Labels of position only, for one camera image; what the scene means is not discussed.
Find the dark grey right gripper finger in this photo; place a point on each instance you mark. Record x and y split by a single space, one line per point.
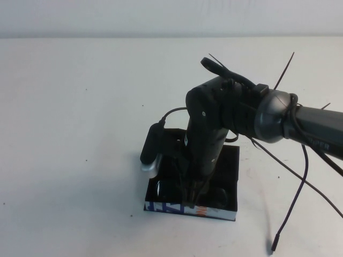
198 194
187 196

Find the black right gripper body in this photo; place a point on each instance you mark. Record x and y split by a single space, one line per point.
203 139

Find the black open glasses case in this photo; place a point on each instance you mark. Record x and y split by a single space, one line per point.
227 171

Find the short black zip tie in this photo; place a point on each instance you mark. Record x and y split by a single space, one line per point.
217 62

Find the long black zip tie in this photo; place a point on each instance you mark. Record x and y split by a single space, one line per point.
284 71

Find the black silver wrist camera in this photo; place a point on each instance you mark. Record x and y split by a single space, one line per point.
151 150

